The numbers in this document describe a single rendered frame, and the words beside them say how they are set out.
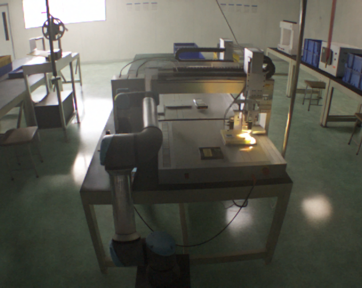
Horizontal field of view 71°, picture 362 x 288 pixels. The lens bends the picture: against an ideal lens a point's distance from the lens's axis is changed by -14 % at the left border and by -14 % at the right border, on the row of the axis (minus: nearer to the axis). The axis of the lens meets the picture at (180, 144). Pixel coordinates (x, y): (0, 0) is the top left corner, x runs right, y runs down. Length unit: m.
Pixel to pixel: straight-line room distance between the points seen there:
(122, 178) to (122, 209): 0.12
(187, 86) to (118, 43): 7.16
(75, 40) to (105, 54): 1.01
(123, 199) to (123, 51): 7.94
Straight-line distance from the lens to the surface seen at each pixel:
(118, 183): 1.11
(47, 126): 4.05
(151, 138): 1.10
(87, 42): 9.05
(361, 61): 4.26
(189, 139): 1.83
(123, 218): 1.13
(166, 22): 8.74
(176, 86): 1.79
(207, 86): 1.81
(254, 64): 1.75
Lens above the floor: 1.67
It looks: 27 degrees down
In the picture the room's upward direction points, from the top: straight up
